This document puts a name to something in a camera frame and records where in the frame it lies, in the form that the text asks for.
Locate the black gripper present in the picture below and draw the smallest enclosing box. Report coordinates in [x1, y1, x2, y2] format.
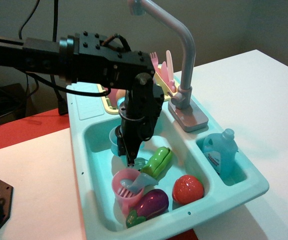
[115, 73, 164, 167]

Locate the translucent blue toy cup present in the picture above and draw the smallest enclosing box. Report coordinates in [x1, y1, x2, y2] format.
[109, 127, 148, 171]

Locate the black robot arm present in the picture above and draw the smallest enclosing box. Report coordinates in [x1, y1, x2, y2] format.
[0, 32, 164, 166]

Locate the teal toy sink unit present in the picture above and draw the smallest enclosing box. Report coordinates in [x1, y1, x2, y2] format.
[67, 94, 269, 240]

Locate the pink fork in cup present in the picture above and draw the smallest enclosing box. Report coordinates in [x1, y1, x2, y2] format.
[117, 187, 134, 198]

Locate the pink toy cup in sink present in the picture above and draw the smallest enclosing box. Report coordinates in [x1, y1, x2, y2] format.
[111, 168, 144, 215]

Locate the pink cup in rack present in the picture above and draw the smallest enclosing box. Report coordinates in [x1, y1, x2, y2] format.
[108, 88, 118, 107]

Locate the blue toy spoon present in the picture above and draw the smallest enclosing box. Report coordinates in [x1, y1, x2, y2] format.
[120, 173, 158, 194]

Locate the green toy vegetable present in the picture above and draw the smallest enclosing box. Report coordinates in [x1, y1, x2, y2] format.
[140, 146, 173, 179]

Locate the purple toy eggplant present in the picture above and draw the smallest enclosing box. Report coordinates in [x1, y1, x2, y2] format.
[126, 189, 169, 228]

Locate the small blue round lid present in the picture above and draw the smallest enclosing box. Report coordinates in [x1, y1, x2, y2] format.
[117, 97, 125, 108]

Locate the beige toy egg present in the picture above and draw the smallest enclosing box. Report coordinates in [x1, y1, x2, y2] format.
[116, 89, 126, 100]

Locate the red toy strawberry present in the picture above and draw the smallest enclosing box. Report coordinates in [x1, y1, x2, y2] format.
[172, 174, 204, 205]

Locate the grey toy faucet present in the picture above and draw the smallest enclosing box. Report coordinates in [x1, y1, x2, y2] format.
[127, 0, 208, 132]

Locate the yellow dish rack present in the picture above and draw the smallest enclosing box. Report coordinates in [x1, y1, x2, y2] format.
[101, 73, 180, 115]

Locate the blue toy detergent bottle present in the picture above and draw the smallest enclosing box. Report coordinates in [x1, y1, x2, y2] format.
[202, 128, 238, 179]

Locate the pink toy knife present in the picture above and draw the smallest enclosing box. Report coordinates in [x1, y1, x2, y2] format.
[166, 50, 174, 81]

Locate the pink toy fork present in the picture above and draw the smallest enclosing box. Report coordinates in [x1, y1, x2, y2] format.
[150, 52, 160, 73]

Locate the black gooseneck cable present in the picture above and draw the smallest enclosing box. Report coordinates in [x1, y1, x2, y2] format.
[49, 0, 68, 116]

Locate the black power cord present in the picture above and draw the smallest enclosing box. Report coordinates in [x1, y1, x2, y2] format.
[17, 0, 41, 101]

